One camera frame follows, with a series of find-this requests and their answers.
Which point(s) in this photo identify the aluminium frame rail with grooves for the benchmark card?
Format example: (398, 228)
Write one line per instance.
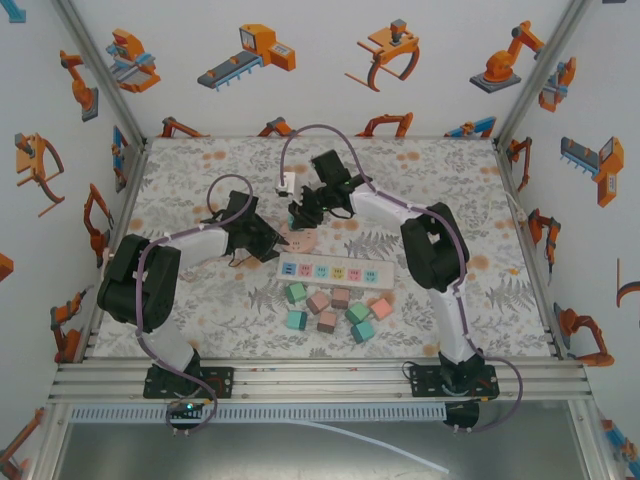
(320, 380)

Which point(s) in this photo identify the teal cube plug adapter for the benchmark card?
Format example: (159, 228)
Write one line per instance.
(296, 320)
(362, 332)
(292, 222)

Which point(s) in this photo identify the white multicolour power strip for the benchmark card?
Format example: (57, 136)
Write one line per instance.
(385, 280)

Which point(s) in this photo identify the small circuit board with LED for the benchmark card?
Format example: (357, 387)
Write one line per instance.
(189, 406)

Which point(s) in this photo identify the aluminium side rail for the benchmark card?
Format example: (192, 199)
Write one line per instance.
(131, 190)
(529, 250)

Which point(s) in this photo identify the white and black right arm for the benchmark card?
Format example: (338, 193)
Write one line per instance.
(435, 250)

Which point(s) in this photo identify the translucent white tube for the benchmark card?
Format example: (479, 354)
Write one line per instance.
(400, 452)

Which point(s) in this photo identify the black box under rail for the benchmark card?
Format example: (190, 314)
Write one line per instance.
(462, 415)

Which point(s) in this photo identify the floral patterned tablecloth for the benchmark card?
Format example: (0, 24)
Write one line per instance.
(450, 175)

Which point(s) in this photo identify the green cube plug adapter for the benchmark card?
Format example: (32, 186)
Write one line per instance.
(295, 294)
(357, 314)

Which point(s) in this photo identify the aluminium corner post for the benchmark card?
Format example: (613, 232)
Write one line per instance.
(542, 75)
(105, 75)

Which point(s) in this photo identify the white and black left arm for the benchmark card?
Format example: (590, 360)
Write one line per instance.
(140, 280)

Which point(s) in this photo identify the pink round power socket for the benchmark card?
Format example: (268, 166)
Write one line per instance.
(302, 242)

